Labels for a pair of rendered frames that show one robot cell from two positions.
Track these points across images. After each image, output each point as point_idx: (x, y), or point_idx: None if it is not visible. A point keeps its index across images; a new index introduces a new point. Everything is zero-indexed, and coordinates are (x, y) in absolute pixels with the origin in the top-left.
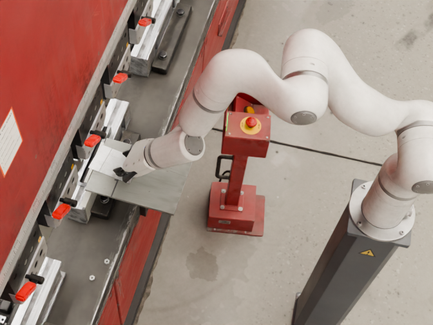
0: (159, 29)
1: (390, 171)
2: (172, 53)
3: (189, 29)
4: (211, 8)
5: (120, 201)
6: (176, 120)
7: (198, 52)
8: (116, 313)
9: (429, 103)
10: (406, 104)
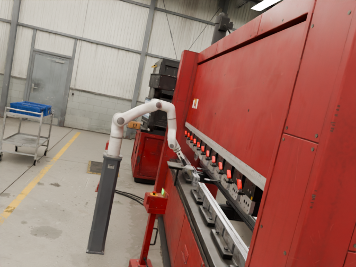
0: (200, 186)
1: (123, 128)
2: (192, 191)
3: (192, 199)
4: (189, 204)
5: (181, 176)
6: (179, 201)
7: (185, 204)
8: (168, 198)
9: (122, 113)
10: (129, 110)
